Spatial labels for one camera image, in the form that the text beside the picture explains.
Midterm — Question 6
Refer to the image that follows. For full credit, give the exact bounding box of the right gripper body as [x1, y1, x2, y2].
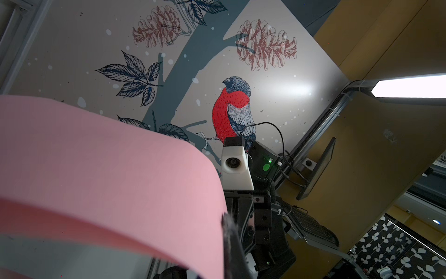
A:
[224, 190, 274, 255]

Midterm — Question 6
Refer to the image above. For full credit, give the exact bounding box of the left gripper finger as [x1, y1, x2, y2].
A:
[221, 213, 252, 279]

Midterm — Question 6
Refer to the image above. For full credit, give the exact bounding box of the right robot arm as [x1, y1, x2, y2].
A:
[221, 137, 296, 279]

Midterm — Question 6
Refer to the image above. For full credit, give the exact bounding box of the black keyboard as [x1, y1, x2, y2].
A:
[287, 206, 339, 249]

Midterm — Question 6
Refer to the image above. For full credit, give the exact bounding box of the computer monitor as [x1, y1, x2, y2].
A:
[296, 137, 337, 201]

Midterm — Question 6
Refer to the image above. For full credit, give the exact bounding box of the ceiling light panel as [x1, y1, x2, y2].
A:
[371, 73, 446, 99]

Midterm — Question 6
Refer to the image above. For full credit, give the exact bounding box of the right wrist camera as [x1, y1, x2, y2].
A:
[221, 137, 254, 191]

